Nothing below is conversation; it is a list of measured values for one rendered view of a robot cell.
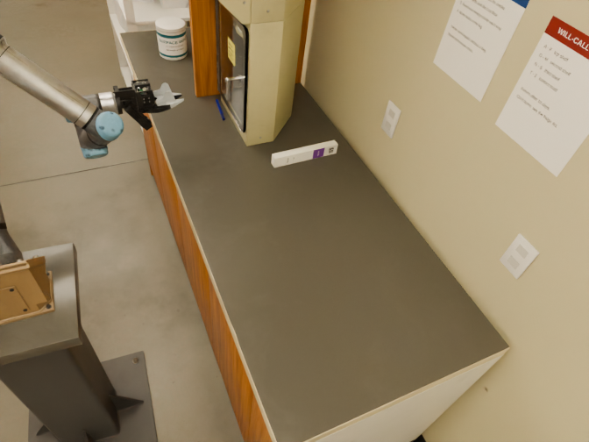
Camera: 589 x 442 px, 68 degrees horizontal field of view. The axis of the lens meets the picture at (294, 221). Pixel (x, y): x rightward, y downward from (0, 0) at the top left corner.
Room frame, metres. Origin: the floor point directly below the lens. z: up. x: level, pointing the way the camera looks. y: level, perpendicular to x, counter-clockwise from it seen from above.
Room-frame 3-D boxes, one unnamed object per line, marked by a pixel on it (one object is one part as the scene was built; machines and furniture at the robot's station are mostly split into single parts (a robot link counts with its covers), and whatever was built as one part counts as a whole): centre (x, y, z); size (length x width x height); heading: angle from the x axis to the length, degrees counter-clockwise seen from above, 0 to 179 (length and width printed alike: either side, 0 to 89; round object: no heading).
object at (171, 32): (1.92, 0.69, 1.02); 0.13 x 0.13 x 0.15
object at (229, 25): (1.46, 0.32, 1.19); 0.30 x 0.01 x 0.40; 31
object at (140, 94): (1.18, 0.57, 1.18); 0.12 x 0.08 x 0.09; 121
